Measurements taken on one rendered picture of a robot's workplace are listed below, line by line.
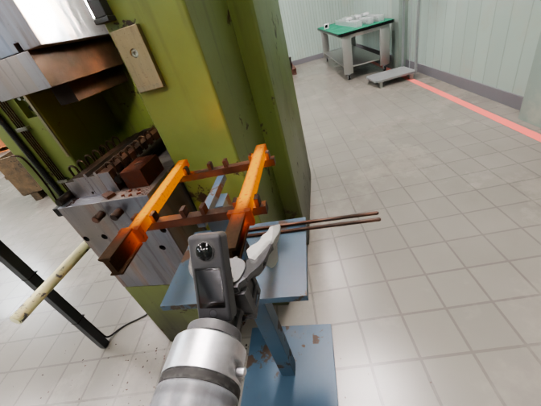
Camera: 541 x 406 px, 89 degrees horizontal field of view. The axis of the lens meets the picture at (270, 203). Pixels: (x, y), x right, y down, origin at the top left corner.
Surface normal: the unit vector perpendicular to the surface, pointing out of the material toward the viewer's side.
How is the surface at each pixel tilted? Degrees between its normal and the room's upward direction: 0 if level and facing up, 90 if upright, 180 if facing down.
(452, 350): 0
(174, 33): 90
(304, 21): 90
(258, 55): 90
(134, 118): 90
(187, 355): 1
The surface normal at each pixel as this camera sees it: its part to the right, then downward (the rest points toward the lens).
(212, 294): -0.21, 0.08
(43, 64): 0.96, -0.12
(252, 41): -0.13, 0.59
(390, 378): -0.25, -0.80
